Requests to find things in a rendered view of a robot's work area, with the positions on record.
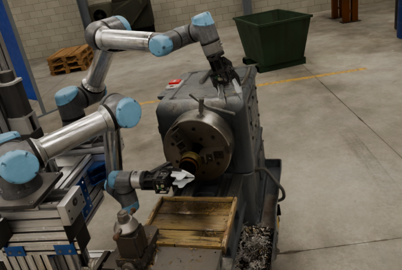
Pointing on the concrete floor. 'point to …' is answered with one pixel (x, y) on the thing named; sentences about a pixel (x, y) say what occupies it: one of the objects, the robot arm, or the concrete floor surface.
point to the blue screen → (18, 53)
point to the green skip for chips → (273, 38)
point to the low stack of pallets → (70, 59)
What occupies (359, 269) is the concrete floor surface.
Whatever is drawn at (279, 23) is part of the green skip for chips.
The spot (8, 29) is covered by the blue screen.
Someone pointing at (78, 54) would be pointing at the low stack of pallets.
